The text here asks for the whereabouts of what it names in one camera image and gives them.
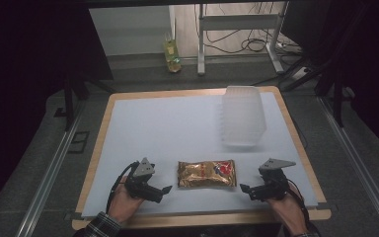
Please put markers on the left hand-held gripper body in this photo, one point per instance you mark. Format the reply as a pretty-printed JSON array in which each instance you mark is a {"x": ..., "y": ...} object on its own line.
[{"x": 140, "y": 183}]

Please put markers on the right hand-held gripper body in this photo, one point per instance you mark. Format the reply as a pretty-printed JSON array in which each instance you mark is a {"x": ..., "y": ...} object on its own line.
[{"x": 271, "y": 182}]

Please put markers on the gold snack packet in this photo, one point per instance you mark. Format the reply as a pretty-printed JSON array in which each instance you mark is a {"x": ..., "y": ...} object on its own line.
[{"x": 207, "y": 173}]

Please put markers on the clear plastic bin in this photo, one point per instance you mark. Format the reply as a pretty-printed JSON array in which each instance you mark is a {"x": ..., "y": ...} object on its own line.
[{"x": 242, "y": 115}]

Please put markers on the person's left hand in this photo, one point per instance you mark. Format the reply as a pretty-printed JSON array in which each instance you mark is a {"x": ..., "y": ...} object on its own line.
[{"x": 123, "y": 204}]

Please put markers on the person's right hand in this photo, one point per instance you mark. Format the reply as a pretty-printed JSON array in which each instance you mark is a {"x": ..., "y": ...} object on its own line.
[{"x": 288, "y": 214}]

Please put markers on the white table mat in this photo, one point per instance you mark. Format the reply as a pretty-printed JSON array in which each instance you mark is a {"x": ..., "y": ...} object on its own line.
[{"x": 197, "y": 151}]

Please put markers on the person's left plaid sleeve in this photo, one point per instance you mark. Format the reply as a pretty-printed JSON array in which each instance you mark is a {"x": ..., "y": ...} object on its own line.
[{"x": 100, "y": 226}]

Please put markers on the black stand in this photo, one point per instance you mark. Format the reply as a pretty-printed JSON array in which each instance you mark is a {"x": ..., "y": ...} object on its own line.
[
  {"x": 329, "y": 65},
  {"x": 75, "y": 95}
]

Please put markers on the yellow liquid bottle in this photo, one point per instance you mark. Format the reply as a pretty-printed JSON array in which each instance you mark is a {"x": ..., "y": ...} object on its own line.
[{"x": 171, "y": 54}]

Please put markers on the white metal stand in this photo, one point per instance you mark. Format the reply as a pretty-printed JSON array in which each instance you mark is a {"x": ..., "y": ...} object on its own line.
[{"x": 238, "y": 33}]

